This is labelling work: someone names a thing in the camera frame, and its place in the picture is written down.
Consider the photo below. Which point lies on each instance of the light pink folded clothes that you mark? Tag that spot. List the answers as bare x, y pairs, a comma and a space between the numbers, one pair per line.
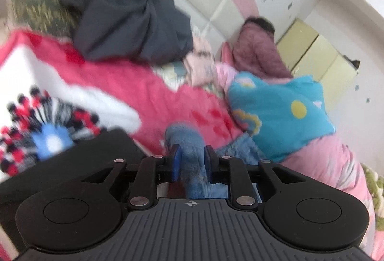
197, 69

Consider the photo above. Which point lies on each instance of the dark grey jacket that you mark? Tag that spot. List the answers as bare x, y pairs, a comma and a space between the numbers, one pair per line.
153, 31

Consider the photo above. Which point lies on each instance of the person in purple jacket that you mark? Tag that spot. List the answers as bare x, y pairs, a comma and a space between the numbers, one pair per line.
256, 52

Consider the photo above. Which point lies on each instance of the black left gripper left finger with blue pad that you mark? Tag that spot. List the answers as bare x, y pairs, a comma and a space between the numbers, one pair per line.
168, 167

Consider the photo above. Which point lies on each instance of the magenta floral bed sheet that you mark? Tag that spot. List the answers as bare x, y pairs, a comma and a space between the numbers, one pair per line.
123, 94

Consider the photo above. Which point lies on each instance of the blue denim jeans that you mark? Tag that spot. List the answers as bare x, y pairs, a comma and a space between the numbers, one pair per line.
192, 167

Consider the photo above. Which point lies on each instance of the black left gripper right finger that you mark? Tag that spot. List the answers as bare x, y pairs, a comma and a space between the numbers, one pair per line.
217, 168

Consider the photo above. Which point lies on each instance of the green patterned pillow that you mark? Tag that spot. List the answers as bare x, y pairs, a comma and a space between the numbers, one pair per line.
47, 17

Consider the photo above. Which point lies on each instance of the blue cartoon blanket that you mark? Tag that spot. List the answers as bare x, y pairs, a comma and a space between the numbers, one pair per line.
280, 118

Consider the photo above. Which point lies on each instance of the pink floral quilt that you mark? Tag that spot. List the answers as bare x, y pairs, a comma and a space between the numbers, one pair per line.
328, 160

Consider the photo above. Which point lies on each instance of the green and white fleece blanket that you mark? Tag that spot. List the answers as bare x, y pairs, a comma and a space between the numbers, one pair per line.
375, 186

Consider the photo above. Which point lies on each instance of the yellow-green wardrobe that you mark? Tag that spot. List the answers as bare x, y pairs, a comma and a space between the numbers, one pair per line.
305, 52

